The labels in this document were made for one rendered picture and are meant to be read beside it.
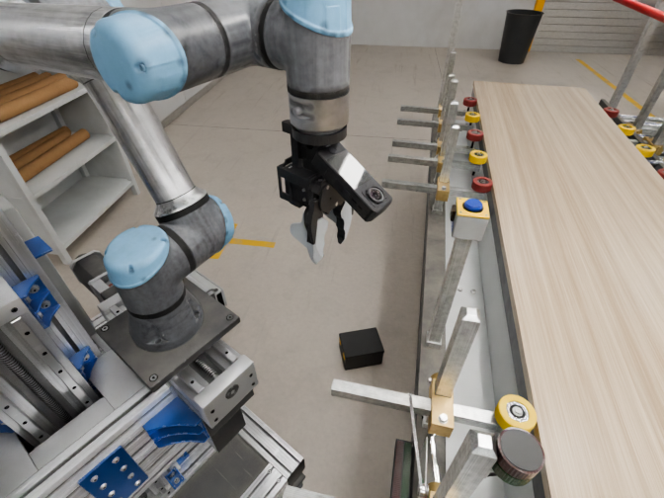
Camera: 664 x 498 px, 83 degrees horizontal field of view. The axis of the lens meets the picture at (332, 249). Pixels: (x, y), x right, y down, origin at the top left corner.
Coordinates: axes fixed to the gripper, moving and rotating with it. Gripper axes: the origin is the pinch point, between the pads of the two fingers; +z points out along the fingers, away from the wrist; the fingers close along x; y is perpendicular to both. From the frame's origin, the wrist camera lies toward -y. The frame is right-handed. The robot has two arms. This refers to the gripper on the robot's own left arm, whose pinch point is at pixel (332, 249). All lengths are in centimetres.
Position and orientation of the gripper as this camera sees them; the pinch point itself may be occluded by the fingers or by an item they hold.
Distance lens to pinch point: 60.3
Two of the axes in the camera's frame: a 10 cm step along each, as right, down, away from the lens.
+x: -6.2, 5.1, -5.9
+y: -7.8, -4.1, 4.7
